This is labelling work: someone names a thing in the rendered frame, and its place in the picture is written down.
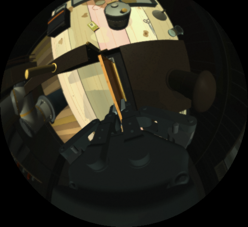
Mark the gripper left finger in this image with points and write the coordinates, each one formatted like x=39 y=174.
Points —
x=100 y=132

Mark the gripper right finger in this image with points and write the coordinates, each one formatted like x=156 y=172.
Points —
x=133 y=126

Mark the orange screen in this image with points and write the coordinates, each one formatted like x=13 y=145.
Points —
x=111 y=83

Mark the dark brown safelight lamp body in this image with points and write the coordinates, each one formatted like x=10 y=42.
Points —
x=151 y=70

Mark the black screen rack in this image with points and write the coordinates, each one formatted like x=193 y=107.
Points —
x=58 y=23

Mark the steel scissors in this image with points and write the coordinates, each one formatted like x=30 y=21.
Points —
x=150 y=26

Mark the clear glass beaker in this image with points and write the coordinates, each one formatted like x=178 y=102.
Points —
x=175 y=30

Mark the dark round tin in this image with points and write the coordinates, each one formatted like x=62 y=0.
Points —
x=117 y=19

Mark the dark round dish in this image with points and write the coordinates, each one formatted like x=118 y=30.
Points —
x=159 y=14

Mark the brass knob on tin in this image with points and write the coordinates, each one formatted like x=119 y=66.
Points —
x=124 y=10

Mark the small grey round disc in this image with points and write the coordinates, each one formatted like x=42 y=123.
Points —
x=100 y=2

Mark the small grey-faced box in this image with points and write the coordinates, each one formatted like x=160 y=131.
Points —
x=59 y=10

